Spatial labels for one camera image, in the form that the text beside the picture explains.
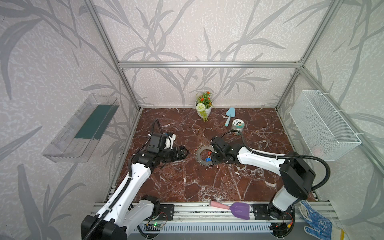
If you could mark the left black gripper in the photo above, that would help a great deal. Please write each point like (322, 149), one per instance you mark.
(173, 153)

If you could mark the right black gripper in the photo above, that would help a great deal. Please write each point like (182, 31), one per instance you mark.
(217, 154)

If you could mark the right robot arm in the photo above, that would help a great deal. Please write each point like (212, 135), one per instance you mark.
(298, 177)

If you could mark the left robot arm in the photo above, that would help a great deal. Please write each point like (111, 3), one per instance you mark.
(114, 221)

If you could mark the teal toy trowel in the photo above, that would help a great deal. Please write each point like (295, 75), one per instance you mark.
(230, 114)

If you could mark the potted artificial flowers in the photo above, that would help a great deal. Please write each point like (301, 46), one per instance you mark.
(204, 105)

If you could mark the purple toy shovel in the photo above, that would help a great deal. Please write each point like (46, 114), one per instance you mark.
(239, 210)

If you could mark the green circuit board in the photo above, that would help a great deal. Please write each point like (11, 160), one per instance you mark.
(154, 226)

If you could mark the blue dotted work glove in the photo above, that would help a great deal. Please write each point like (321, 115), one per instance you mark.
(319, 227)

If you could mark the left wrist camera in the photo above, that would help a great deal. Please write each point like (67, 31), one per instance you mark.
(162, 141)

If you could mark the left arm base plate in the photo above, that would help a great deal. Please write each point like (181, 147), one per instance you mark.
(163, 212)

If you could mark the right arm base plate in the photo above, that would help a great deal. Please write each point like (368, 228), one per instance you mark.
(264, 211)

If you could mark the white wire basket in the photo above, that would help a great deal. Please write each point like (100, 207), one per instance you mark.
(326, 133)

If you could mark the clear plastic wall shelf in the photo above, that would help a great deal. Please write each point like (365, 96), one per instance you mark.
(79, 137)

